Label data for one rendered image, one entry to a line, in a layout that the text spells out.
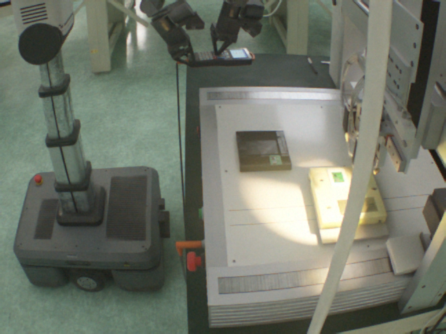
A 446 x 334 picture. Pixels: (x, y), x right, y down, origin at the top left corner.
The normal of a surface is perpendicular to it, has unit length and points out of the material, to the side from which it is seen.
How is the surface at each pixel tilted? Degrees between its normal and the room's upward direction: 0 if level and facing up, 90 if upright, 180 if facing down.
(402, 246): 0
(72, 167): 90
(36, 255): 45
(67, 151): 90
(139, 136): 0
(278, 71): 0
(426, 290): 90
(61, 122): 90
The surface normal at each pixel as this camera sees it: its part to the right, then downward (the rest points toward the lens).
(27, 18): 0.07, 0.77
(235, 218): -0.01, -0.76
